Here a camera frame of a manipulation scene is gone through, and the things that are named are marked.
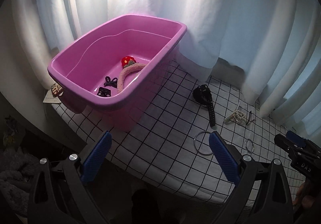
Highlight pearl hair claw clip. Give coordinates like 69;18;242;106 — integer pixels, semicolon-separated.
224;105;247;125

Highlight dark blue bow hair tie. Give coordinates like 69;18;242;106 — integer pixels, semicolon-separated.
103;76;119;88

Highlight black digital wristwatch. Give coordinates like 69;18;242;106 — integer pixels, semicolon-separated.
192;84;216;127

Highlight pink plush strawberry headband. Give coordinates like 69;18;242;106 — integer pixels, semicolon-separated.
117;56;146;93

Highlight person's right hand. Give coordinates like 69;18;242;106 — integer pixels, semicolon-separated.
293;181;316;210

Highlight small silver hoop rings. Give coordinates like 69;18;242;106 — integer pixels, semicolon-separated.
245;138;256;154

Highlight large silver bangle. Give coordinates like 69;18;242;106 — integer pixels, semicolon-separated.
193;131;213;156

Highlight black hairpin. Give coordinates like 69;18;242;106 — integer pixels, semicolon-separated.
245;111;256;126

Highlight checkered white bed sheet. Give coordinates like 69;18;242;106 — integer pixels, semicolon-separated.
54;62;305;203

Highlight white paper card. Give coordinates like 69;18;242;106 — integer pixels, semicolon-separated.
43;90;61;104

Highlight small patterned box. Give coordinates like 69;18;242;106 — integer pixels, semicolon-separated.
51;83;64;97

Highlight pink plastic bin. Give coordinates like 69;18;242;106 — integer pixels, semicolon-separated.
48;14;187;132

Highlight white curtain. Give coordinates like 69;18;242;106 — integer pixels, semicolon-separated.
1;0;320;139

